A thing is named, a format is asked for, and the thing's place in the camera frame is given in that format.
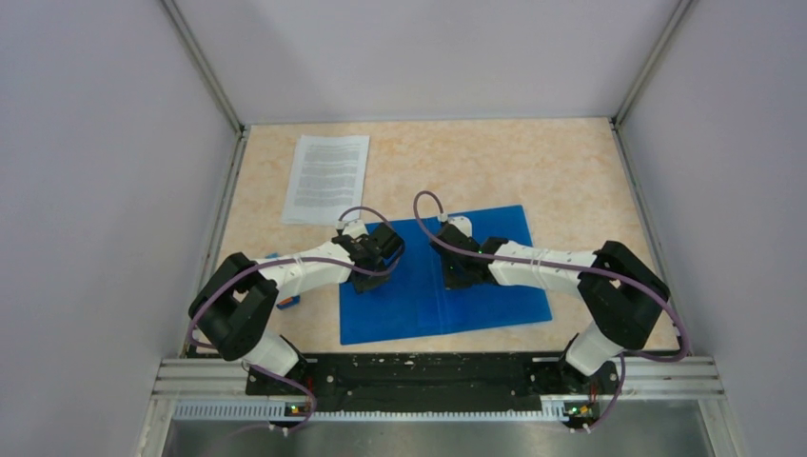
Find blue plastic folder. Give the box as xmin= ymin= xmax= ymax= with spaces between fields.
xmin=339 ymin=219 xmax=552 ymax=346

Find white printed paper files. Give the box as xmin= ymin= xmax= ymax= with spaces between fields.
xmin=281 ymin=135 xmax=370 ymax=226

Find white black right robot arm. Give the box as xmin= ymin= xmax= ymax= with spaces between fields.
xmin=429 ymin=217 xmax=670 ymax=392

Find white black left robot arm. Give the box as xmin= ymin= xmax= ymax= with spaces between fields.
xmin=188 ymin=220 xmax=405 ymax=394

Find blue orange stapler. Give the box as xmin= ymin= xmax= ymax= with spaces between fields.
xmin=266 ymin=252 xmax=301 ymax=310

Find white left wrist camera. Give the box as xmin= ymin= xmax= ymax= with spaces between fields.
xmin=336 ymin=219 xmax=368 ymax=238

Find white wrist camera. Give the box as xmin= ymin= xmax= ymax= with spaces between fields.
xmin=336 ymin=219 xmax=368 ymax=238
xmin=438 ymin=213 xmax=473 ymax=237

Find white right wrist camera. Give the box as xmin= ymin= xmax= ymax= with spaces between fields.
xmin=438 ymin=213 xmax=473 ymax=237

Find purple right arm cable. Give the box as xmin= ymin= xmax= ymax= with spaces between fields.
xmin=412 ymin=189 xmax=692 ymax=364

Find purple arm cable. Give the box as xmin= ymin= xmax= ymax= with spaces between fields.
xmin=412 ymin=189 xmax=692 ymax=364
xmin=186 ymin=206 xmax=404 ymax=352

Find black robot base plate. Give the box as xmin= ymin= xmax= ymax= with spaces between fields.
xmin=246 ymin=352 xmax=619 ymax=413

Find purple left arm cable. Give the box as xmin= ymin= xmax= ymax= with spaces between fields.
xmin=186 ymin=206 xmax=404 ymax=352

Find white slotted cable duct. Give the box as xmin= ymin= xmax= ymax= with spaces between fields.
xmin=172 ymin=400 xmax=569 ymax=423

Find aluminium frame rail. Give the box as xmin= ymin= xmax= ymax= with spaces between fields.
xmin=152 ymin=356 xmax=726 ymax=400

